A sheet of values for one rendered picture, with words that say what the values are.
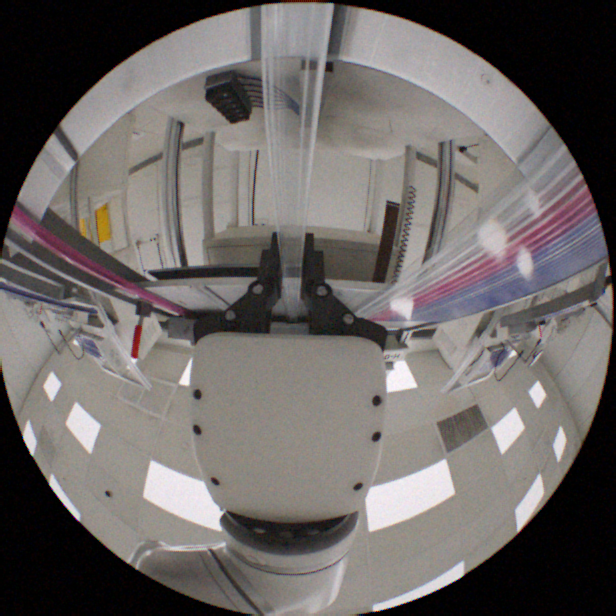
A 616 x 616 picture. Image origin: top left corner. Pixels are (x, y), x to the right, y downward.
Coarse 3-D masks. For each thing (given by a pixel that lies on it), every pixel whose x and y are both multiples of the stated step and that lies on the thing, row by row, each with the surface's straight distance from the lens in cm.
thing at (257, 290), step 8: (256, 280) 10; (248, 288) 10; (256, 288) 10; (264, 288) 10; (248, 296) 10; (256, 296) 10; (264, 296) 10; (248, 304) 10; (256, 304) 10; (264, 304) 10; (248, 312) 10; (256, 312) 9; (264, 312) 9; (248, 320) 9; (256, 320) 9; (264, 320) 10; (240, 328) 9; (248, 328) 9; (256, 328) 9; (264, 328) 10
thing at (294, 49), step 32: (288, 32) 5; (320, 32) 5; (288, 64) 5; (320, 64) 5; (288, 96) 5; (320, 96) 5; (288, 128) 6; (288, 160) 6; (288, 192) 7; (288, 224) 8; (288, 256) 11; (288, 288) 16
